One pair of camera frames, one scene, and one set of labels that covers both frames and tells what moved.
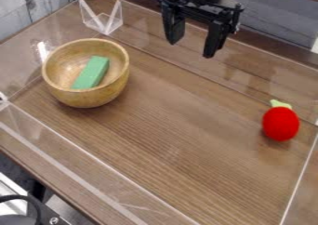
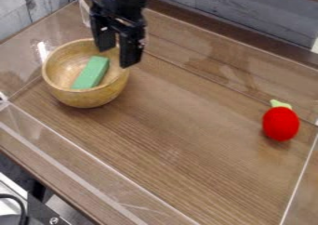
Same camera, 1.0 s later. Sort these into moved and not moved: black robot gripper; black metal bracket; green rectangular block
Moved: black robot gripper
Not moved: black metal bracket; green rectangular block
